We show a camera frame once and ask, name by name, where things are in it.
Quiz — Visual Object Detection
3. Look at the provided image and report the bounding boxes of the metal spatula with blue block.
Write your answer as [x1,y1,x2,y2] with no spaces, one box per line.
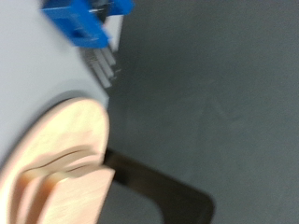
[40,0,135,90]

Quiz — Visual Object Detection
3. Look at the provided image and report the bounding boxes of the dark grey backdrop panel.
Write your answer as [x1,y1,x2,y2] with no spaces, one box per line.
[101,0,299,224]

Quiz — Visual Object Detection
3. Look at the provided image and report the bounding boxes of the round wooden plate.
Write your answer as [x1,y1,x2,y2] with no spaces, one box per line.
[0,96,111,224]

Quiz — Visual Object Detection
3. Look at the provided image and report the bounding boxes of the tan wooden bread slice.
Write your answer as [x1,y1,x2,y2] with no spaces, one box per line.
[36,166,116,224]

